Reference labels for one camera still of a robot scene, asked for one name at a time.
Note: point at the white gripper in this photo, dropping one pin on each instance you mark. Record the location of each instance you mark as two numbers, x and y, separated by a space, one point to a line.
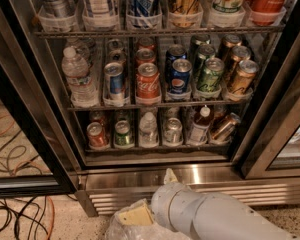
164 202

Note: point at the clear water bottle bottom shelf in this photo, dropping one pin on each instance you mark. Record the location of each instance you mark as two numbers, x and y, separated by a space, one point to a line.
148 131

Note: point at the clear water bottle shelf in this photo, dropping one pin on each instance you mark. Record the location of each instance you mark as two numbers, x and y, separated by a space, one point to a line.
148 131
80 81

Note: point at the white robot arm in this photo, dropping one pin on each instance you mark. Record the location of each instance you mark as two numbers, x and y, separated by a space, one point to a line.
201 216

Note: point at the stainless fridge base grille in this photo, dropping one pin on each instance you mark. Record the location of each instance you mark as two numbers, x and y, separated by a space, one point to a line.
103 192

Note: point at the green can bottom shelf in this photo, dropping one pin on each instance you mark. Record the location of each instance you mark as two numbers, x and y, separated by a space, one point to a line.
123 134

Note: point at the silver can bottom shelf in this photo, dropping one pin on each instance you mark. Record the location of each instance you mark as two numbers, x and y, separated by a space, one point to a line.
173 131

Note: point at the brown tea bottle white cap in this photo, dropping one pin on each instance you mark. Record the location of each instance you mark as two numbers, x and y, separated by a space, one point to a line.
199 126

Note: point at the red can bottom shelf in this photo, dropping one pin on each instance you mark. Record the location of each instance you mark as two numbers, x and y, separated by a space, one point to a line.
96 135

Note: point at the gold can bottom shelf tilted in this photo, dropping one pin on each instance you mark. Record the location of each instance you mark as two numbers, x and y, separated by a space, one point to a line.
222 131

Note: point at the clear water bottle middle shelf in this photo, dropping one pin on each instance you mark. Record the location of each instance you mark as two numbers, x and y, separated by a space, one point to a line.
80 81

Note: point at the fridge glass door right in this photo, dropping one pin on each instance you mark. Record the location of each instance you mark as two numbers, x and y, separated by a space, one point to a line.
273 156

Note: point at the blue tall can top shelf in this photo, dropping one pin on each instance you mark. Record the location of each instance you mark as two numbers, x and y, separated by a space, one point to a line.
143 12

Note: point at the gold tall can top shelf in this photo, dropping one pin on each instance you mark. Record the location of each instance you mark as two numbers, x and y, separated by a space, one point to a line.
184 12

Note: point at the white patterned bottle top shelf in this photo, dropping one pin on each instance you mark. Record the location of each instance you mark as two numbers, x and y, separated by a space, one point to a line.
100 14

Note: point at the large Coca-Cola bottle top shelf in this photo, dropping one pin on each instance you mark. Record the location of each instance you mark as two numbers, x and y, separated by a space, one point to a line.
265 12

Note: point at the clear plastic bag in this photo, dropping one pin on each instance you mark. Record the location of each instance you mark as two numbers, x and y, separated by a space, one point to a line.
117 231

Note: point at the red Coca-Cola can front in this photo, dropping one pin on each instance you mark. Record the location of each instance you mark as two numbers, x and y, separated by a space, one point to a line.
147 81

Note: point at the blue silver can front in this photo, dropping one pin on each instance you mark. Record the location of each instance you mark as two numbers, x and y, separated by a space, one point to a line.
114 78

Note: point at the green soda can front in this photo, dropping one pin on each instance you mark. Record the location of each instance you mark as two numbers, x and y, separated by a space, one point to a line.
210 75

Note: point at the blue Pepsi can front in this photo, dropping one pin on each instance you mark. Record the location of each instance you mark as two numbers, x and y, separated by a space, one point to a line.
179 76

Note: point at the red can second row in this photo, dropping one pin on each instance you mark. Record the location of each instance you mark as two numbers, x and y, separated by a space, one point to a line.
144 55

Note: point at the gold soda can front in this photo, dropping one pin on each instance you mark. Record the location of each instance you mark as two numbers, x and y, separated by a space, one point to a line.
242 77

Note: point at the silver can second row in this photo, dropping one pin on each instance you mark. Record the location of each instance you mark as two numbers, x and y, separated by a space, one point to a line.
117 56

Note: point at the blue Pepsi can second row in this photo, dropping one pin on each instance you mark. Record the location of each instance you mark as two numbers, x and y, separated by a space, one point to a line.
175 51

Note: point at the green can second row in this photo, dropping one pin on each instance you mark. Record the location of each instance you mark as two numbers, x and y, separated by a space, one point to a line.
204 52

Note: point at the gold can second row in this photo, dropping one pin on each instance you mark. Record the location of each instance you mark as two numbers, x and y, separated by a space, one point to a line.
236 54

